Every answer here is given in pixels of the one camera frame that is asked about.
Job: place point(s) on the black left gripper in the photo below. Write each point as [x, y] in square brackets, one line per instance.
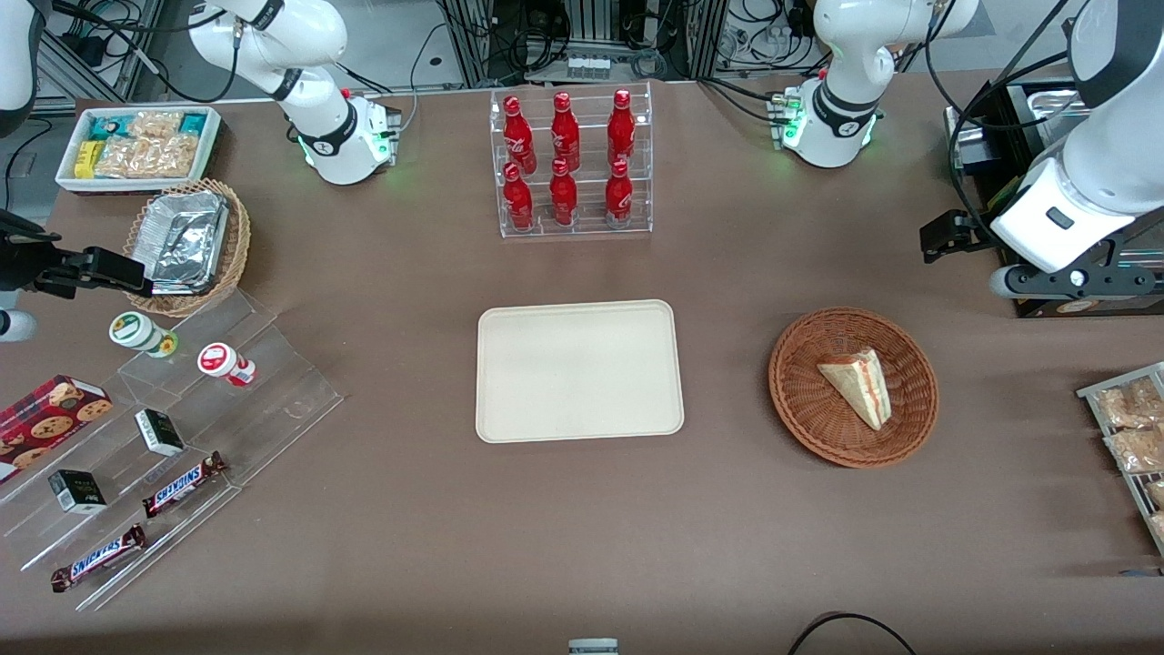
[975, 236]

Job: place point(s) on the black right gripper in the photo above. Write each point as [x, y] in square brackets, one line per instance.
[20, 264]

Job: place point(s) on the triangular sandwich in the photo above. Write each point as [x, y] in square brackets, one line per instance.
[859, 387]

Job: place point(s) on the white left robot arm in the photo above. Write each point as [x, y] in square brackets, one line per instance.
[837, 109]

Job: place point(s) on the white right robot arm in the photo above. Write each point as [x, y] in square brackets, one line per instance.
[327, 136]

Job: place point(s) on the aluminium foil tray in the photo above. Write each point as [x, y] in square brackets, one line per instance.
[182, 241]

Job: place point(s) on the light wicker basket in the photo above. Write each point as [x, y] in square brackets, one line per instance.
[238, 246]

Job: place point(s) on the brown wicker basket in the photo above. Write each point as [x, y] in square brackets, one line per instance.
[818, 414]

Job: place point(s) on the cream plastic tray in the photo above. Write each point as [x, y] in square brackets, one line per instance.
[546, 382]

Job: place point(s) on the green lid yogurt cup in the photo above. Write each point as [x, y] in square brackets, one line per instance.
[136, 332]

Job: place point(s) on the silver metal container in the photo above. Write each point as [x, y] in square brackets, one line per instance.
[964, 136]

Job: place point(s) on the black metal rack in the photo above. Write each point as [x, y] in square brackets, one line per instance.
[1005, 146]

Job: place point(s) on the white plastic bin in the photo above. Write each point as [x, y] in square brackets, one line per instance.
[65, 173]

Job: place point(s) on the yellow snack packet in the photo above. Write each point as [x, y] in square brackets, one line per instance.
[86, 159]

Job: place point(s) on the clear cracker bag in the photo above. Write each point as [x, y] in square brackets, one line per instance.
[1158, 528]
[1137, 450]
[1132, 405]
[1157, 493]
[155, 124]
[145, 156]

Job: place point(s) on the red lid yogurt cup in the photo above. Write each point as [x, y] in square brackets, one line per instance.
[220, 361]

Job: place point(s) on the teal snack packet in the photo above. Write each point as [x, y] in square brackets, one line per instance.
[105, 127]
[193, 124]

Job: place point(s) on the red tartan cookie box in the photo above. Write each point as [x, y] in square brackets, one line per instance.
[50, 418]

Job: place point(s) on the small black box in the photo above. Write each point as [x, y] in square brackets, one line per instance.
[159, 433]
[77, 492]

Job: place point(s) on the clear acrylic stepped shelf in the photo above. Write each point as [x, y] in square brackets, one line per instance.
[273, 400]

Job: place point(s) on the Snickers chocolate bar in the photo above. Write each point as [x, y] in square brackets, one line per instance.
[95, 559]
[182, 485]

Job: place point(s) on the red cola bottle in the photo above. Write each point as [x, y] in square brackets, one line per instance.
[619, 198]
[621, 127]
[564, 198]
[565, 132]
[518, 136]
[518, 202]

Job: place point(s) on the clear acrylic bottle rack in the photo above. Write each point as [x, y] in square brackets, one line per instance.
[591, 123]

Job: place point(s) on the white power strip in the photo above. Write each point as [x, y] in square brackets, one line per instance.
[587, 65]

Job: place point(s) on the grey device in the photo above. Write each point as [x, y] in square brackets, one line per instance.
[593, 648]

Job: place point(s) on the aluminium frame structure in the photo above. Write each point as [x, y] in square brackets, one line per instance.
[596, 18]

